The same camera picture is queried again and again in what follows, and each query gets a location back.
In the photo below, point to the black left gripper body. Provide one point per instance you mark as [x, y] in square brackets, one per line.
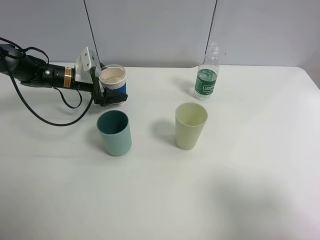
[69, 82]

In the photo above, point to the blue paper cup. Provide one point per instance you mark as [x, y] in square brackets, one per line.
[114, 78]

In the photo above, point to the clear bottle green label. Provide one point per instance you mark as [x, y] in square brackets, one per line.
[207, 73]

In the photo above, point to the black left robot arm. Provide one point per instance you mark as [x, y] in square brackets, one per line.
[37, 73]

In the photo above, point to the teal plastic cup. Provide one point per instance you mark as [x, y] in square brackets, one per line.
[115, 132]

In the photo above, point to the pale yellow plastic cup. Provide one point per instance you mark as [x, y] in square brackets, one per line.
[190, 119]

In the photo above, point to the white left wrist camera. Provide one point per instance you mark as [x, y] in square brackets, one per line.
[88, 59]

